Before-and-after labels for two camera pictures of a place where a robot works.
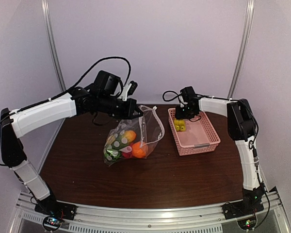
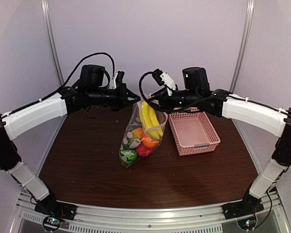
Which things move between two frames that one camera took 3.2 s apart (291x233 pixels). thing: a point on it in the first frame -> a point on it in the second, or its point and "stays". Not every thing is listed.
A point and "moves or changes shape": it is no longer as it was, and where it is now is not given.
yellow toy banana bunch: (180, 124) -> (149, 120)
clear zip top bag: (130, 138) moves or changes shape
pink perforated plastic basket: (199, 136) stays
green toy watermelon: (111, 155) -> (128, 156)
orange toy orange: (138, 152) -> (149, 142)
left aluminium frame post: (48, 23) stays
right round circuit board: (248, 224) stays
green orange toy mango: (121, 139) -> (137, 133)
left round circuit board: (52, 223) stays
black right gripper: (179, 115) -> (163, 99)
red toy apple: (127, 154) -> (143, 151)
